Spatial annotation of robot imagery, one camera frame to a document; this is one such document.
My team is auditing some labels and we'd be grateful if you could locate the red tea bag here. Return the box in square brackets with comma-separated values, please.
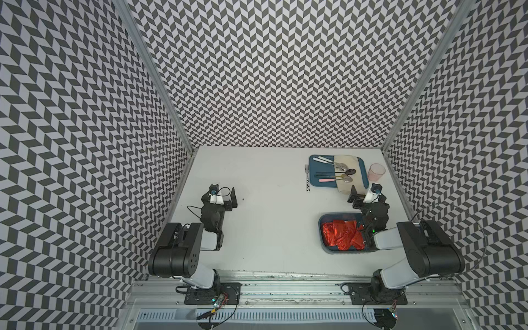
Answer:
[321, 220, 365, 251]

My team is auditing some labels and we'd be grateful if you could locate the teal storage box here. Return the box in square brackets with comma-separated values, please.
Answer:
[318, 213, 378, 254]

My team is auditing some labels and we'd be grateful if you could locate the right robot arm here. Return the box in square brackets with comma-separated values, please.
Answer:
[347, 184, 466, 296]

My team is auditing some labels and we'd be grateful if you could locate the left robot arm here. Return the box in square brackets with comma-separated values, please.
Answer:
[148, 184, 238, 295]

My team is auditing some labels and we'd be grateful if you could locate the beige cloth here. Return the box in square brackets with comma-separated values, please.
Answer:
[334, 155, 369, 195]

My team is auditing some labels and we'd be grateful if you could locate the black spoon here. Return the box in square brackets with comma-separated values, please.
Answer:
[315, 169, 357, 177]

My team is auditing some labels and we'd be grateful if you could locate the pink plastic cup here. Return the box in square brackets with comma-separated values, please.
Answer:
[367, 163, 386, 182]

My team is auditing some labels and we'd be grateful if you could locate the teal cutlery tray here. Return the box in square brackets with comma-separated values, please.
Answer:
[308, 155, 370, 192]

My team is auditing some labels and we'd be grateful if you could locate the pink handled spoon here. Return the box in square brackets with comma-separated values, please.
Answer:
[318, 175, 353, 183]

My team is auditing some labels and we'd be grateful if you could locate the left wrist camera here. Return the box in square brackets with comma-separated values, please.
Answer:
[209, 184, 224, 205]

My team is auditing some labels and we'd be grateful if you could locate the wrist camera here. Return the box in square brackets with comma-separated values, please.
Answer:
[363, 183, 382, 204]
[209, 184, 224, 205]

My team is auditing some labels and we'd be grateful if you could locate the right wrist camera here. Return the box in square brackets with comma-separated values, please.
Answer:
[363, 183, 382, 204]

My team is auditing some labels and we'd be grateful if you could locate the white handled spoon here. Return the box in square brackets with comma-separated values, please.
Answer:
[312, 156, 349, 171]

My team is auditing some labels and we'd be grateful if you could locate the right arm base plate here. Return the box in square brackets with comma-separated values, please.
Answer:
[346, 283, 408, 306]

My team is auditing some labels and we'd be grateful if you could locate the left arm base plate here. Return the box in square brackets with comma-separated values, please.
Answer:
[184, 283, 242, 306]

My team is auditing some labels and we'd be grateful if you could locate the aluminium front rail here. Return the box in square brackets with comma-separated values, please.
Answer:
[123, 270, 469, 309]

